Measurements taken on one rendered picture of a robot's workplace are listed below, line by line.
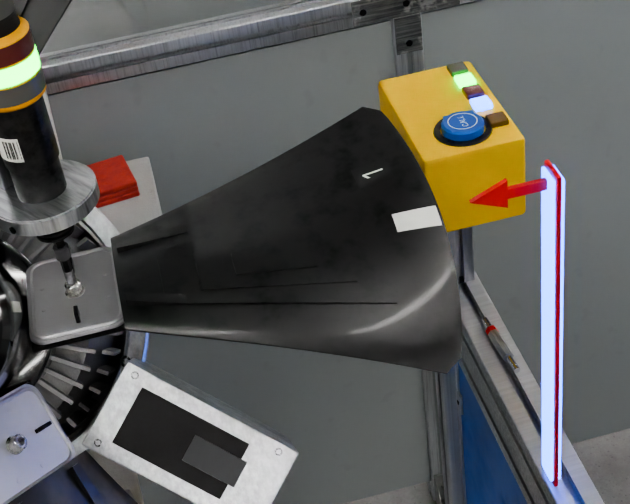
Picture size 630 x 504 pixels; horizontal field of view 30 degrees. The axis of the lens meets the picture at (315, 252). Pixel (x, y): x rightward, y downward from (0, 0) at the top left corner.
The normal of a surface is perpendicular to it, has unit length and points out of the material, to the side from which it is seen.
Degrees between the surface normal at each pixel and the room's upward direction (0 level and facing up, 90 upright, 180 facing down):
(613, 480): 0
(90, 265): 0
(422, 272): 22
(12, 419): 53
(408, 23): 90
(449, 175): 90
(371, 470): 90
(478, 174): 90
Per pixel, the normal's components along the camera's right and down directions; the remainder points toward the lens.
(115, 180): -0.12, -0.78
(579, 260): 0.22, 0.58
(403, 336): 0.09, -0.48
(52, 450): 0.71, -0.44
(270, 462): 0.10, -0.06
